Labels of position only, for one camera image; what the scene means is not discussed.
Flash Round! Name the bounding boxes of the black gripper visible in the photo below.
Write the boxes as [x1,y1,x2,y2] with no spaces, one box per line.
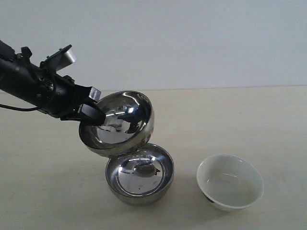
[14,68,106,126]

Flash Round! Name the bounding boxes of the steel bowl with ribbed base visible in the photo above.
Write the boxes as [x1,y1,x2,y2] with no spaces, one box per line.
[79,91,154,158]

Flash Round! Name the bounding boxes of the smooth stainless steel bowl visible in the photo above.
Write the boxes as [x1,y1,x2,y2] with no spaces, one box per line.
[105,143,175,206]

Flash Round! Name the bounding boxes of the white ceramic bowl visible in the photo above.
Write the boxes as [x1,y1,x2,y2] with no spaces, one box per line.
[196,154,264,212]

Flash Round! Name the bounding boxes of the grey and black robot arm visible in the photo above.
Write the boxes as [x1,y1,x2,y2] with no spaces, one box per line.
[0,42,106,126]

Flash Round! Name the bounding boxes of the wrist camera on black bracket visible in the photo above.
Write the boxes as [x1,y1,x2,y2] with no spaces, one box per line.
[40,45,76,72]

